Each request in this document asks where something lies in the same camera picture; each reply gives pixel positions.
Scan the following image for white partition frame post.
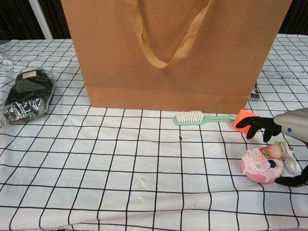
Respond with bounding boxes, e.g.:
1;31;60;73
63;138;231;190
31;0;53;40

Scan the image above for metal fork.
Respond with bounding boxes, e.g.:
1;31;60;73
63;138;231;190
250;80;260;101

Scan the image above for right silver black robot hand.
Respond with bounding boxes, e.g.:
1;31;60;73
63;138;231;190
234;108;308;188

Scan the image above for pink frosted donut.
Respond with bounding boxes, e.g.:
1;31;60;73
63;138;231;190
240;141;284;185

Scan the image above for brown paper bag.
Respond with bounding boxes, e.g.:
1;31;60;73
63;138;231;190
60;0;293;114

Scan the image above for green brush white bristles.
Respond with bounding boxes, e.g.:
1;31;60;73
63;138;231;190
173;110;238;126

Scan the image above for white USB cable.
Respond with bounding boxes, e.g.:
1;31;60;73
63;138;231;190
276;141;301;174

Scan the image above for black item in clear packet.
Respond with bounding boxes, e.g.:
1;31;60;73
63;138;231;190
0;68;57;125

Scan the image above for orange cube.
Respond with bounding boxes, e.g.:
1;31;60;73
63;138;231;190
232;108;257;133

